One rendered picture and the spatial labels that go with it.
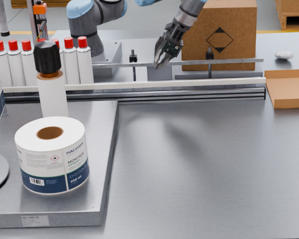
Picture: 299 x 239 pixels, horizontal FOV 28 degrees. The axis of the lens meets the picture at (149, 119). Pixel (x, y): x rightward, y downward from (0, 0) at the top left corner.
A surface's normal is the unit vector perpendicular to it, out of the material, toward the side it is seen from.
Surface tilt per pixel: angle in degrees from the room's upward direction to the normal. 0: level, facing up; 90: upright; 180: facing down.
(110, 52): 2
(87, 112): 0
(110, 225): 0
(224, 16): 90
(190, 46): 90
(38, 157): 90
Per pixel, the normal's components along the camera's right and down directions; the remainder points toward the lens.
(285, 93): -0.05, -0.88
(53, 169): 0.14, 0.47
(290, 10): -0.12, 0.48
